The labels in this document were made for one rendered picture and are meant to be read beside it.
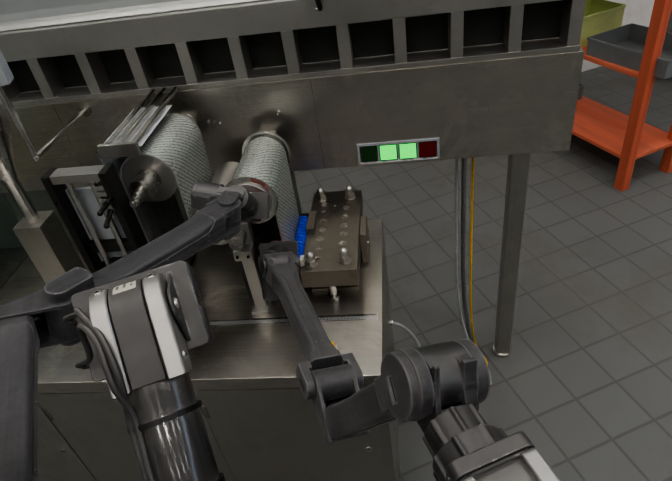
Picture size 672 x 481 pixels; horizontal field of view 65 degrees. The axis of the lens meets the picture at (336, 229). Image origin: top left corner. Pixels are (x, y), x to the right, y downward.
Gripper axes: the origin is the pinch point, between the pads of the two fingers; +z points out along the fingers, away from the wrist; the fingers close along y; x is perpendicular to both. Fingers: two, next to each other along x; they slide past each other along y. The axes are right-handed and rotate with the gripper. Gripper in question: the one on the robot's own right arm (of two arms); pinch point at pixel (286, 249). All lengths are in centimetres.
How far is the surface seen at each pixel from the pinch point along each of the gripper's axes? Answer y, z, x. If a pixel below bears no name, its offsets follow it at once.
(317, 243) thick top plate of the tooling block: 7.8, 7.5, 0.0
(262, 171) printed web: -2.6, -8.5, 22.3
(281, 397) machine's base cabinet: -2.5, -10.3, -39.4
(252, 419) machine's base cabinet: -13, -5, -48
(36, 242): -77, 1, 6
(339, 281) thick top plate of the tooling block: 14.6, -1.1, -9.8
